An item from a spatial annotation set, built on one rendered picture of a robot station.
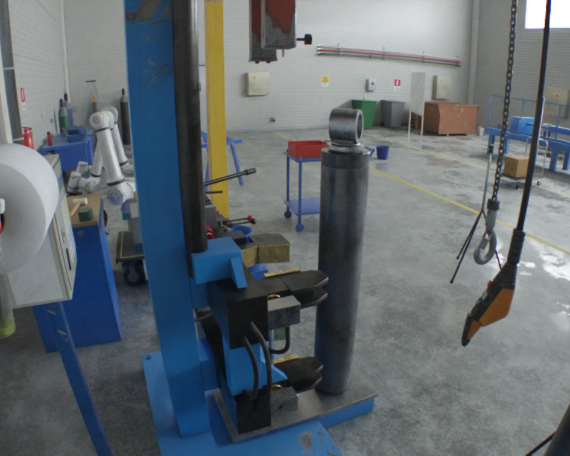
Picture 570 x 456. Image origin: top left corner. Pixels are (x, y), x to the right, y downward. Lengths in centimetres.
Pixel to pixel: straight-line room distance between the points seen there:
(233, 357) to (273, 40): 113
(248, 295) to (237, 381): 40
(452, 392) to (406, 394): 30
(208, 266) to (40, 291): 59
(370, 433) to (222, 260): 136
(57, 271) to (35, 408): 164
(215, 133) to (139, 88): 277
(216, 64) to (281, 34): 278
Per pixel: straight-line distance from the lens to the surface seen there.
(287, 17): 141
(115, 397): 270
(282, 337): 225
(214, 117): 416
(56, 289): 131
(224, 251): 149
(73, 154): 842
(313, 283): 164
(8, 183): 95
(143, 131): 147
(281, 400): 178
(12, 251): 100
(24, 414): 282
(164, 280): 164
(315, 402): 231
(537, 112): 132
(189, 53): 136
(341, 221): 179
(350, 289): 196
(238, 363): 159
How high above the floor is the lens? 180
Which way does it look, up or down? 21 degrees down
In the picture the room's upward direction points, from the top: straight up
